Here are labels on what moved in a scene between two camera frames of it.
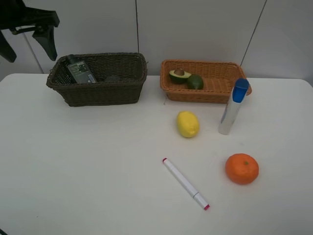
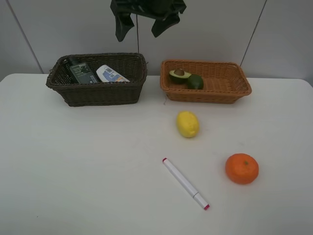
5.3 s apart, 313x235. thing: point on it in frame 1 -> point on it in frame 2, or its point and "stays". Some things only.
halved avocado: x=179 y=76 stays
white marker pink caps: x=186 y=183 stays
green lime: x=195 y=82 stays
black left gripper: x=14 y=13 -> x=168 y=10
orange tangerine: x=242 y=168 stays
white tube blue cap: x=237 y=96 -> x=108 y=75
